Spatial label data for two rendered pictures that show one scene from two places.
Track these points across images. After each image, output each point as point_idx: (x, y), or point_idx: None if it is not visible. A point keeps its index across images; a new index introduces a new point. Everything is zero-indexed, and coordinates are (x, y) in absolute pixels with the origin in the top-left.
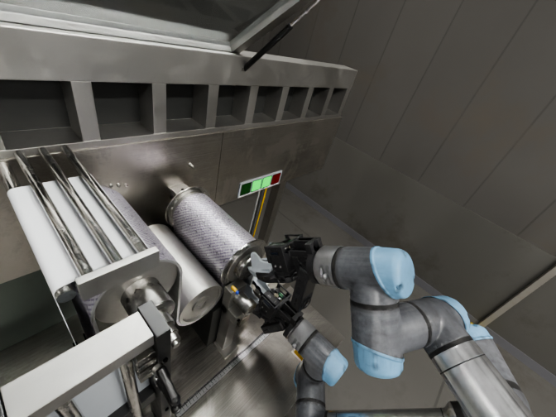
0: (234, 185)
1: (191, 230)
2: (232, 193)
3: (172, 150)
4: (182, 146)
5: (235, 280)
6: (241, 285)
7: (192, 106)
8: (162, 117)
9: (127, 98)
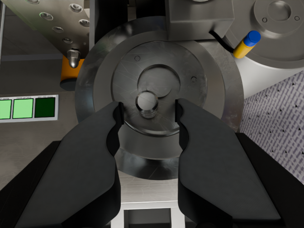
0: (67, 117)
1: None
2: (69, 105)
3: (164, 187)
4: (153, 191)
5: (187, 39)
6: (189, 24)
7: (128, 214)
8: (175, 224)
9: (191, 220)
